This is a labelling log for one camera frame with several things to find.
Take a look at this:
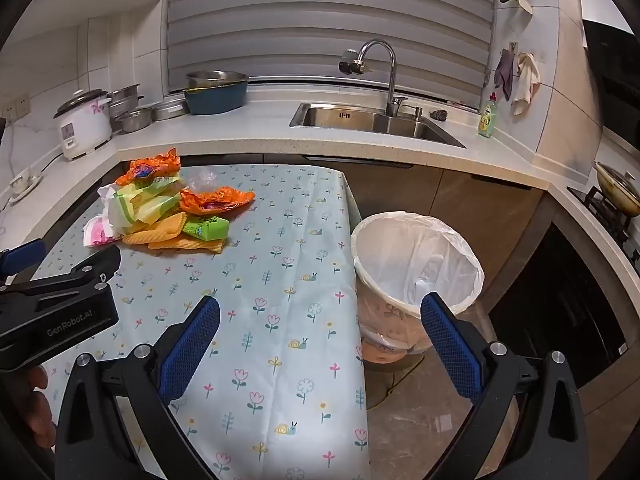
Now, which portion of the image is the stacked steel pot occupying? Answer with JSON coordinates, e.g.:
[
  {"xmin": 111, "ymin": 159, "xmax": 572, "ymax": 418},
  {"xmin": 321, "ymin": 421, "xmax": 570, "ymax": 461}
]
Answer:
[{"xmin": 107, "ymin": 84, "xmax": 146, "ymax": 118}]

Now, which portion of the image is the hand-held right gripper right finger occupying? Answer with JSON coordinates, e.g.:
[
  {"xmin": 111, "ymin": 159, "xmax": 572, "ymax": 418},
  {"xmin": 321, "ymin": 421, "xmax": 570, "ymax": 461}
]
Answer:
[{"xmin": 420, "ymin": 292, "xmax": 588, "ymax": 480}]

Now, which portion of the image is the white plastic trash bin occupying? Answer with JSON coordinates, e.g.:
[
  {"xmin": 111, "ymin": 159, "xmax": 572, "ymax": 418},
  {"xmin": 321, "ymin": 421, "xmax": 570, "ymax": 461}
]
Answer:
[{"xmin": 357, "ymin": 280, "xmax": 451, "ymax": 365}]

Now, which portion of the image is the stainless steel sink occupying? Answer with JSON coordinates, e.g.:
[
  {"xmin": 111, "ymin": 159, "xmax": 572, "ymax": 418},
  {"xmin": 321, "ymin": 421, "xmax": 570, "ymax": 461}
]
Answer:
[{"xmin": 289, "ymin": 101, "xmax": 467, "ymax": 149}]

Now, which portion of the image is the white power strip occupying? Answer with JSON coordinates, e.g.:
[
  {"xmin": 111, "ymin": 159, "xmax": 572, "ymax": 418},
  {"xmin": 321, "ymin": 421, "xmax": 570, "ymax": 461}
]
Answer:
[{"xmin": 9, "ymin": 170, "xmax": 43, "ymax": 203}]

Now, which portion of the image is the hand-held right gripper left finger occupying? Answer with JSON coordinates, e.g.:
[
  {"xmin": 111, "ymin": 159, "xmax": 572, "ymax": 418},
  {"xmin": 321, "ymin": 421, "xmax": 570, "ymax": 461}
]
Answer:
[{"xmin": 54, "ymin": 295, "xmax": 222, "ymax": 480}]

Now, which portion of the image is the cream hanging cloth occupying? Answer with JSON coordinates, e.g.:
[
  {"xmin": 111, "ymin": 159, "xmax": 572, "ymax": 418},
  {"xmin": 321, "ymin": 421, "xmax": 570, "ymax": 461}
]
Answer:
[{"xmin": 510, "ymin": 51, "xmax": 542, "ymax": 116}]

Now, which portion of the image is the shallow steel pan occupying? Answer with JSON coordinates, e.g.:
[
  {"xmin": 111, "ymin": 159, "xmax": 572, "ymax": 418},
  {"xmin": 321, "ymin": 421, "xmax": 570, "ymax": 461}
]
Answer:
[{"xmin": 151, "ymin": 99, "xmax": 191, "ymax": 122}]

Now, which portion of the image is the yellow pan with glass lid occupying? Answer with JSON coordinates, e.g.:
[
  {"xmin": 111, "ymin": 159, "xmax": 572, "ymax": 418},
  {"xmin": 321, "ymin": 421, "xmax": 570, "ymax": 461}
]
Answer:
[{"xmin": 593, "ymin": 161, "xmax": 640, "ymax": 217}]

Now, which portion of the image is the orange snack wrapper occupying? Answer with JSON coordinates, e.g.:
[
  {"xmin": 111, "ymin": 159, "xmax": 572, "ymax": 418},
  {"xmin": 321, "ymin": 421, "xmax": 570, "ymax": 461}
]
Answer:
[
  {"xmin": 179, "ymin": 186, "xmax": 256, "ymax": 217},
  {"xmin": 115, "ymin": 148, "xmax": 182, "ymax": 187}
]

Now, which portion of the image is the black built-in oven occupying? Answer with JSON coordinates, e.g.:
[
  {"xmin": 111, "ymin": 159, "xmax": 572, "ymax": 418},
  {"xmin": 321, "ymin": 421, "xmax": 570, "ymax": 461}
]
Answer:
[{"xmin": 487, "ymin": 220, "xmax": 633, "ymax": 391}]

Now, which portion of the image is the orange foam net sleeve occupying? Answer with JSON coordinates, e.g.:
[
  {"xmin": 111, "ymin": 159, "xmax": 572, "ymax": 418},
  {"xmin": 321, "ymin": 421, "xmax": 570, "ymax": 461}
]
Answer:
[
  {"xmin": 121, "ymin": 211, "xmax": 188, "ymax": 248},
  {"xmin": 149, "ymin": 236, "xmax": 227, "ymax": 254}
]

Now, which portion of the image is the speckled kitchen countertop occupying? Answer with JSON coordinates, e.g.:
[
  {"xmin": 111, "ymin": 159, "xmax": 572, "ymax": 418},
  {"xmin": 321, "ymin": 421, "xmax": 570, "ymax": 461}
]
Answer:
[{"xmin": 0, "ymin": 82, "xmax": 640, "ymax": 281}]

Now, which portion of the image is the pink white wrapper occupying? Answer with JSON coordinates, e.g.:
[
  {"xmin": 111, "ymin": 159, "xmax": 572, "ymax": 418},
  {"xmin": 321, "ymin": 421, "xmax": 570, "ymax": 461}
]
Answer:
[{"xmin": 82, "ymin": 215, "xmax": 126, "ymax": 250}]

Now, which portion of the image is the white rice cooker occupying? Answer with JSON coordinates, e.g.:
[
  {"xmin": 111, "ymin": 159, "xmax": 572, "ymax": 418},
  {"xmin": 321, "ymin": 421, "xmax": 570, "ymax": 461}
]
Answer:
[{"xmin": 54, "ymin": 89, "xmax": 113, "ymax": 161}]

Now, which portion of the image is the white crumpled plastic bag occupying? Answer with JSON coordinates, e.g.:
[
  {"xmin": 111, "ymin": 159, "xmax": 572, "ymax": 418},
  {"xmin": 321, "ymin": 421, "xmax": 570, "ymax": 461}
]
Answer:
[{"xmin": 96, "ymin": 183, "xmax": 123, "ymax": 233}]

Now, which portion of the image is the chrome kitchen faucet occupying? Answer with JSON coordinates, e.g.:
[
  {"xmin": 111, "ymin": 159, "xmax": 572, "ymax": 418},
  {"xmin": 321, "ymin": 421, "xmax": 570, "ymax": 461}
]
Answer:
[{"xmin": 339, "ymin": 38, "xmax": 408, "ymax": 117}]

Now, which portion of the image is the grey striped window blind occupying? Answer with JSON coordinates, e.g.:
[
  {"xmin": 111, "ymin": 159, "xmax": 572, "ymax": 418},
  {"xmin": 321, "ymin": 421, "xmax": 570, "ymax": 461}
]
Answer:
[{"xmin": 161, "ymin": 0, "xmax": 496, "ymax": 106}]

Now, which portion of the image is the clear crumpled plastic wrap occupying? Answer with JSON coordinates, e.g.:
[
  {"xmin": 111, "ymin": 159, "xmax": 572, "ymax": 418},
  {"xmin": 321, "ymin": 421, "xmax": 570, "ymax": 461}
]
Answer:
[{"xmin": 189, "ymin": 169, "xmax": 221, "ymax": 193}]

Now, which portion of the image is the floral light blue tablecloth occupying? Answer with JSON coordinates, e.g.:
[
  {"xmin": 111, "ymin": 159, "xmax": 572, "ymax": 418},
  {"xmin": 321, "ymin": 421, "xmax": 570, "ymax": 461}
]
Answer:
[{"xmin": 35, "ymin": 164, "xmax": 371, "ymax": 480}]

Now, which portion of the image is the white lined trash bin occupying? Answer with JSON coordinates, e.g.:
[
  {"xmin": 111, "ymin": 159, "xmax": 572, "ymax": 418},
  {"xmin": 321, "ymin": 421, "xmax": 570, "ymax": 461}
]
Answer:
[{"xmin": 351, "ymin": 211, "xmax": 485, "ymax": 356}]

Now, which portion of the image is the grey hanging cloth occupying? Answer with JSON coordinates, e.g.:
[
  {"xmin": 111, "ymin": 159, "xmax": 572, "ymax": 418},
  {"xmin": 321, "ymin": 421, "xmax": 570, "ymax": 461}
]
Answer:
[{"xmin": 494, "ymin": 50, "xmax": 516, "ymax": 101}]

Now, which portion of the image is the wall power outlet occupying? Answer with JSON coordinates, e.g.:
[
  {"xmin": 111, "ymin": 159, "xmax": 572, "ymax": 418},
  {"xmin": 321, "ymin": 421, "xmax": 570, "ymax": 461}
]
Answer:
[{"xmin": 0, "ymin": 95, "xmax": 31, "ymax": 121}]

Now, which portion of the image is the wooden base cabinet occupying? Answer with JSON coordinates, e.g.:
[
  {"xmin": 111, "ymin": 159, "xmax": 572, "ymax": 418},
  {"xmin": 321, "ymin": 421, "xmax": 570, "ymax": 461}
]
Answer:
[{"xmin": 345, "ymin": 160, "xmax": 551, "ymax": 306}]

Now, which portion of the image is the dark blue basin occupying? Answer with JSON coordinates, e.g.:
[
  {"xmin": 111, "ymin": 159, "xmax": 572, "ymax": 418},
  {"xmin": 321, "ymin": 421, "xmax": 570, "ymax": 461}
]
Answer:
[{"xmin": 183, "ymin": 80, "xmax": 249, "ymax": 115}]

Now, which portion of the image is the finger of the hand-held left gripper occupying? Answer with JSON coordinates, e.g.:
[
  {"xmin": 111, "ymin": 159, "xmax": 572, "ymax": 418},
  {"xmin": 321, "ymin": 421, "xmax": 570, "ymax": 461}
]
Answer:
[
  {"xmin": 0, "ymin": 239, "xmax": 46, "ymax": 282},
  {"xmin": 0, "ymin": 246, "xmax": 122, "ymax": 306}
]

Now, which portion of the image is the green dish soap bottle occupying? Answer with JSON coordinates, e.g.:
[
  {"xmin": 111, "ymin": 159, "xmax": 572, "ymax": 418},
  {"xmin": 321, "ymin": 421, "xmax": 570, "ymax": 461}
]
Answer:
[{"xmin": 477, "ymin": 92, "xmax": 499, "ymax": 138}]

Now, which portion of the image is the steel mixing bowl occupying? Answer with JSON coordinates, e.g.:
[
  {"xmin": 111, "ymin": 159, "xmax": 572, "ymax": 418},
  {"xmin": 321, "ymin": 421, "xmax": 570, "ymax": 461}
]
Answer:
[{"xmin": 185, "ymin": 70, "xmax": 249, "ymax": 92}]

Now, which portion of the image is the person's left hand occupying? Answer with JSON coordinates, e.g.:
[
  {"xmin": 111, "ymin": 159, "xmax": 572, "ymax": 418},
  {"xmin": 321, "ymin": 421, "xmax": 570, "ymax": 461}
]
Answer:
[{"xmin": 0, "ymin": 364, "xmax": 57, "ymax": 451}]

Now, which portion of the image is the black range hood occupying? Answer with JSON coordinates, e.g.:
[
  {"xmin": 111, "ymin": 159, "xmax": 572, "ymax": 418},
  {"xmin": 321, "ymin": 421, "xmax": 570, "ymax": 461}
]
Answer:
[{"xmin": 582, "ymin": 20, "xmax": 640, "ymax": 161}]

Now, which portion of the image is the green carton packet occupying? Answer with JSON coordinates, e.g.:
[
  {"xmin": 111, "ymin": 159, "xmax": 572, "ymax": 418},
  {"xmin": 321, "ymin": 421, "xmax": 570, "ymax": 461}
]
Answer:
[{"xmin": 181, "ymin": 215, "xmax": 231, "ymax": 241}]

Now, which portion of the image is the black gas stove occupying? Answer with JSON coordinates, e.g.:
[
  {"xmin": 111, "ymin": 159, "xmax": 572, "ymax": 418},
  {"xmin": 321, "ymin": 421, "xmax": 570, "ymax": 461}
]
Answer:
[{"xmin": 567, "ymin": 185, "xmax": 640, "ymax": 261}]

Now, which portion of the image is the yellow green snack packet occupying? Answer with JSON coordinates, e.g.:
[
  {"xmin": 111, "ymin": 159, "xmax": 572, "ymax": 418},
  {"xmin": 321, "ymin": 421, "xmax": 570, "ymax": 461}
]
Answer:
[
  {"xmin": 107, "ymin": 187, "xmax": 182, "ymax": 226},
  {"xmin": 132, "ymin": 172, "xmax": 183, "ymax": 201}
]

